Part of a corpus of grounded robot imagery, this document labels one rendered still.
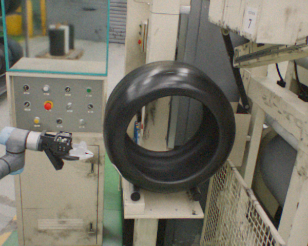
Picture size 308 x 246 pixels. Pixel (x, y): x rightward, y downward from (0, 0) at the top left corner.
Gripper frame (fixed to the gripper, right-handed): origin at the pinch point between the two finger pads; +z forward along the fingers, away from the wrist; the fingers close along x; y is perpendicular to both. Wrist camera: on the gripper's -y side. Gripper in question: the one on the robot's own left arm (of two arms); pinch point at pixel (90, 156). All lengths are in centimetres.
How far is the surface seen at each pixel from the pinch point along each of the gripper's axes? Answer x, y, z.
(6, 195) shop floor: 100, -147, -82
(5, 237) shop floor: 50, -134, -61
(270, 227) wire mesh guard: -20, 1, 71
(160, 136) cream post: 43, -15, 29
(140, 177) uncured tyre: 4.4, -10.0, 21.8
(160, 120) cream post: 45, -6, 27
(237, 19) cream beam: 19, 60, 44
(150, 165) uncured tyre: 28.4, -22.9, 26.6
